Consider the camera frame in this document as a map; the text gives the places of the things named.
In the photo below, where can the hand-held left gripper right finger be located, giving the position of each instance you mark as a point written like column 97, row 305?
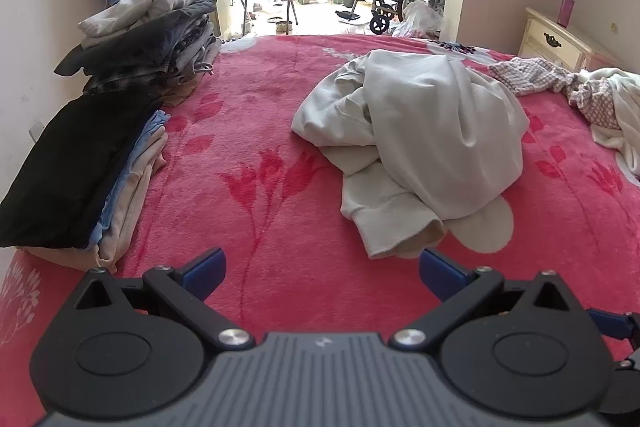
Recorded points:
column 440, row 272

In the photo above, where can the near stack of folded clothes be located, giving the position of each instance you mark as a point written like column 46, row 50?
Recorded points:
column 135, row 217
column 65, row 167

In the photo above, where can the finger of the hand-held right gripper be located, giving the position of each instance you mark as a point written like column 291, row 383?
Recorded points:
column 617, row 326
column 629, row 366

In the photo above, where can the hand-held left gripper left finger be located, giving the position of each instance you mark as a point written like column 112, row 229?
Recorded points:
column 207, row 269

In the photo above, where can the white wall socket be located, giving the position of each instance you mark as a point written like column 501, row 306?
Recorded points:
column 37, row 132

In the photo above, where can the pink cup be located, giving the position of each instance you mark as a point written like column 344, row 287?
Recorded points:
column 566, row 12

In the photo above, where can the stack of dark folded clothes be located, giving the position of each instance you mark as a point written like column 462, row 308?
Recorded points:
column 160, row 42

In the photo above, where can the pink floral blanket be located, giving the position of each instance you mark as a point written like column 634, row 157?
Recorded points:
column 260, row 117

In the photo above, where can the cream sweatshirt with orange print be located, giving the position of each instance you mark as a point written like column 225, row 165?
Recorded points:
column 425, row 132

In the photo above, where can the metal bowl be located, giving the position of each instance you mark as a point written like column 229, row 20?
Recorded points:
column 283, row 27

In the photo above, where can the light grey folded garment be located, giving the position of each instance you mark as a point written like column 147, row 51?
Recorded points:
column 140, row 7

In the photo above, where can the light blue folded garment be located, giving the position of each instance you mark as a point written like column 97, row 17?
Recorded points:
column 132, row 162

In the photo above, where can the white fleece garment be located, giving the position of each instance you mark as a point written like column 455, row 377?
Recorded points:
column 625, row 107

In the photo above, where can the cream nightstand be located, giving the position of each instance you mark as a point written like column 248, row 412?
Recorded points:
column 550, row 42

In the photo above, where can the white plastic bag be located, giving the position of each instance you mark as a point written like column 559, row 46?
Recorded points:
column 417, row 19

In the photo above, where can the pink checkered garment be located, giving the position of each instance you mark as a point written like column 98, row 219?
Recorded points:
column 530, row 74

